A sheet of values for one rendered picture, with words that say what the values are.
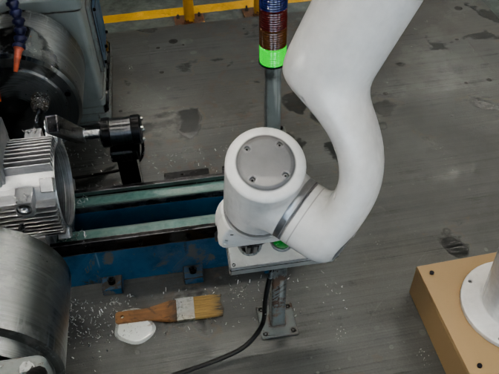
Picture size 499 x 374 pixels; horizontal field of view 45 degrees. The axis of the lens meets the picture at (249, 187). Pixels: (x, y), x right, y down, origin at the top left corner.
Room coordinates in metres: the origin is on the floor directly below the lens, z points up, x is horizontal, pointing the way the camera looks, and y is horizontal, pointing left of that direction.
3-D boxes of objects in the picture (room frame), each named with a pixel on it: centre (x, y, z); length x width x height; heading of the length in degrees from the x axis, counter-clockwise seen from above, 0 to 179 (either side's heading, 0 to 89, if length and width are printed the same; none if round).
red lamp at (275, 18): (1.14, -0.06, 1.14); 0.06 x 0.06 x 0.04
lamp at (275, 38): (1.14, -0.06, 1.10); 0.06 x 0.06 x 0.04
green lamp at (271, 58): (1.14, -0.06, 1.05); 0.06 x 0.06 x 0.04
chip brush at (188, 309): (0.64, 0.16, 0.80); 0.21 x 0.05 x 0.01; 97
